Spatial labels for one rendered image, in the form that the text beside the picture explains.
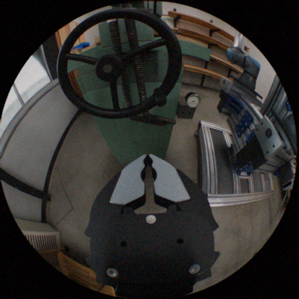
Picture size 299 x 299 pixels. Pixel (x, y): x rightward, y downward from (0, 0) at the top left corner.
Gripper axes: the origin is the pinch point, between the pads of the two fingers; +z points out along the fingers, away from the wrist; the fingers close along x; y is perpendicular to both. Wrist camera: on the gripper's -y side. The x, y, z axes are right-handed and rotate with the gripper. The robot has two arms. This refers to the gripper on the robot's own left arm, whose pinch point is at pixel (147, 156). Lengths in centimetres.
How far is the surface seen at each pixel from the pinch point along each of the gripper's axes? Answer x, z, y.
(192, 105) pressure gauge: 19.6, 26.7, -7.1
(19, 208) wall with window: -131, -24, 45
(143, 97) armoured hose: -0.3, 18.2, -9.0
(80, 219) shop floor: -67, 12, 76
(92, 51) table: -17.9, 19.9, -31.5
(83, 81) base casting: -25.2, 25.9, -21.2
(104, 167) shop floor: -44, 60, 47
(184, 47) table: 14.6, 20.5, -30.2
